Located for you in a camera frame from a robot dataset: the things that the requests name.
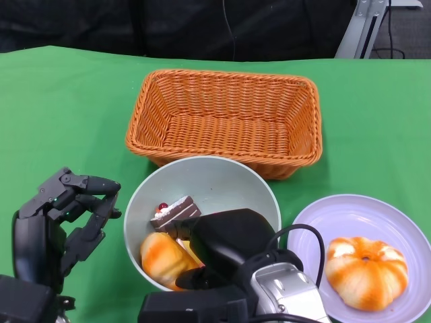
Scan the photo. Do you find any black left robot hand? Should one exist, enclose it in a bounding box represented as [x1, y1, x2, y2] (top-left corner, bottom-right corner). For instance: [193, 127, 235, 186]
[11, 167, 122, 293]

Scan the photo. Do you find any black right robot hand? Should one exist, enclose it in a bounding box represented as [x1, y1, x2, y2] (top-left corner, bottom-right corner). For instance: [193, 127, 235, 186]
[170, 208, 281, 293]

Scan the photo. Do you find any pale grey-green bowl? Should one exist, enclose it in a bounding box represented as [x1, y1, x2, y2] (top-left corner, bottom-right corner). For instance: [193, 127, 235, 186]
[123, 155, 282, 293]

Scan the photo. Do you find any long orange croissant bread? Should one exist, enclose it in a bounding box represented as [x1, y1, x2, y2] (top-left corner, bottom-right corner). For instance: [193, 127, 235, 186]
[139, 231, 200, 287]

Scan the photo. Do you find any round orange pumpkin-shaped bread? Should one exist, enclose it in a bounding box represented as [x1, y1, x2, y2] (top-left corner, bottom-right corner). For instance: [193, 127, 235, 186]
[325, 236, 409, 312]

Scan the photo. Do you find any chocolate cake slice with cherry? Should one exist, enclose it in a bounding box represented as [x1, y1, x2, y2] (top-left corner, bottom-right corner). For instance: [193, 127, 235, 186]
[150, 196, 202, 234]

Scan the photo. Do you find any orange wicker basket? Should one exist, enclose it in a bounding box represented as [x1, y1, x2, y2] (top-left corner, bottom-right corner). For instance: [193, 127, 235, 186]
[125, 69, 324, 181]

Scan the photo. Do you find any lavender plate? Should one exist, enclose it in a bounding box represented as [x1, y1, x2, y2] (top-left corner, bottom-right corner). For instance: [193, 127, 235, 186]
[290, 194, 422, 323]

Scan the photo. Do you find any green tablecloth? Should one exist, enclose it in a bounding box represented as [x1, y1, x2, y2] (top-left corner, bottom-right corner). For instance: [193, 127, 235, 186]
[0, 45, 431, 323]

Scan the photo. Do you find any black fabric backdrop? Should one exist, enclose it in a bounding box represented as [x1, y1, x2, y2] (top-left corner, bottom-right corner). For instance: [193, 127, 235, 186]
[0, 0, 358, 63]

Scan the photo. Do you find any grey metal stand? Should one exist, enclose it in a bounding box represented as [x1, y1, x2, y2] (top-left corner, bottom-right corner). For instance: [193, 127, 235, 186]
[335, 0, 425, 60]

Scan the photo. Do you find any black cable at right wrist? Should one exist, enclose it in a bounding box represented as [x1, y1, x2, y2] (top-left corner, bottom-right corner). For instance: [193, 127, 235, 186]
[267, 223, 327, 289]

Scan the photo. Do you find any black cable on floor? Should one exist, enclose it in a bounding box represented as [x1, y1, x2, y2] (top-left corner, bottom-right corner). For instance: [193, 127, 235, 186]
[370, 6, 405, 60]

